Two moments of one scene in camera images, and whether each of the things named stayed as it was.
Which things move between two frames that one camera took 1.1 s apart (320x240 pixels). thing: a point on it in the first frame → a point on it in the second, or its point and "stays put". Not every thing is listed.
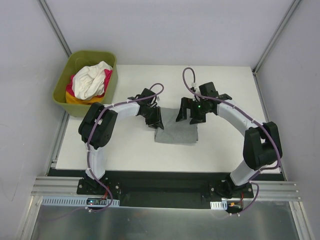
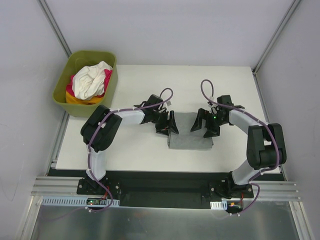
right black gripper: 190,110 → 208,122
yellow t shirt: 70,98 stays put
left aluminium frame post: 55,27 stays put
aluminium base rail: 57,186 stays put
